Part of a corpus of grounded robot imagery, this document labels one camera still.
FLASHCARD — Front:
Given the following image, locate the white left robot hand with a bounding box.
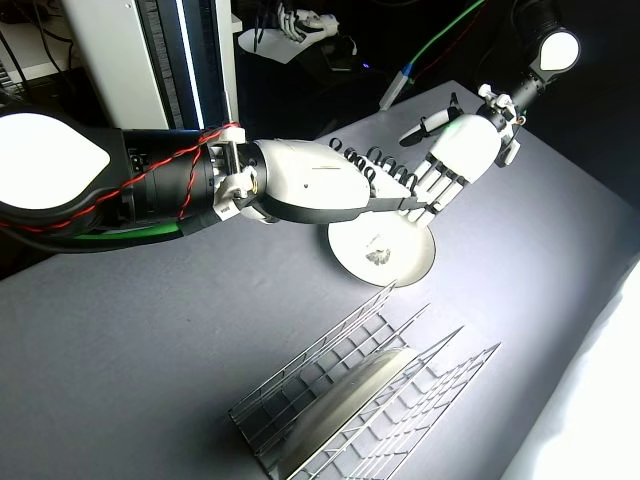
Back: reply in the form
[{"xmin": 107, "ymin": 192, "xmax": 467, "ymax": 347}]
[{"xmin": 399, "ymin": 92, "xmax": 502, "ymax": 225}]

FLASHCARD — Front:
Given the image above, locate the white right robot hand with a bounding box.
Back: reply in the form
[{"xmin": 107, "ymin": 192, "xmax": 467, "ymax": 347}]
[{"xmin": 239, "ymin": 137, "xmax": 427, "ymax": 225}]

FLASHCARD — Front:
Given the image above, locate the black device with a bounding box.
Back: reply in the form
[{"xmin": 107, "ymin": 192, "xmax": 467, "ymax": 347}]
[{"xmin": 319, "ymin": 34, "xmax": 359, "ymax": 72}]

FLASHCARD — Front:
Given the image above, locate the white paper sheet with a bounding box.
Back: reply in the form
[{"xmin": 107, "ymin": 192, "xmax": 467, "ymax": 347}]
[{"xmin": 237, "ymin": 27, "xmax": 324, "ymax": 64}]

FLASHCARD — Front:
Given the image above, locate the black drape cloth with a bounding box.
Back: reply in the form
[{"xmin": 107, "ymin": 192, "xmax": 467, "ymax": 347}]
[{"xmin": 233, "ymin": 0, "xmax": 640, "ymax": 201}]

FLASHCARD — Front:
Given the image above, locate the spare white robot hand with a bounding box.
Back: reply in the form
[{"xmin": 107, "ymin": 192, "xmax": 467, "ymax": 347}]
[{"xmin": 276, "ymin": 1, "xmax": 341, "ymax": 41}]

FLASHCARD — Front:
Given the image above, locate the white robot torso column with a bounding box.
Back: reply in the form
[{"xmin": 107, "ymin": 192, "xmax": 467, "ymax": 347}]
[{"xmin": 62, "ymin": 0, "xmax": 240, "ymax": 132}]

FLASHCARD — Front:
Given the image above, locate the white cloth backdrop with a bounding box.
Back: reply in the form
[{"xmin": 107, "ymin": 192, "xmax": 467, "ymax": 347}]
[{"xmin": 499, "ymin": 277, "xmax": 640, "ymax": 480}]

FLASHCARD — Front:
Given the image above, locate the grey cable connector box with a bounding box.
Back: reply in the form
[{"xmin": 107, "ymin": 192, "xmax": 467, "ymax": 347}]
[{"xmin": 378, "ymin": 67, "xmax": 416, "ymax": 111}]

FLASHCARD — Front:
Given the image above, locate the red cable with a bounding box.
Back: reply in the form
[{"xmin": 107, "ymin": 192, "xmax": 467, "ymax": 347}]
[{"xmin": 414, "ymin": 19, "xmax": 481, "ymax": 86}]

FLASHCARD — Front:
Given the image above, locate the green cable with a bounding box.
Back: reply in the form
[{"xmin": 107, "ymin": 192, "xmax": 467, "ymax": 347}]
[{"xmin": 408, "ymin": 0, "xmax": 487, "ymax": 71}]

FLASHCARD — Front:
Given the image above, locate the silver wire dish rack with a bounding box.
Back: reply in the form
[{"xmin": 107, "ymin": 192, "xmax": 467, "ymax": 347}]
[{"xmin": 227, "ymin": 279, "xmax": 502, "ymax": 480}]

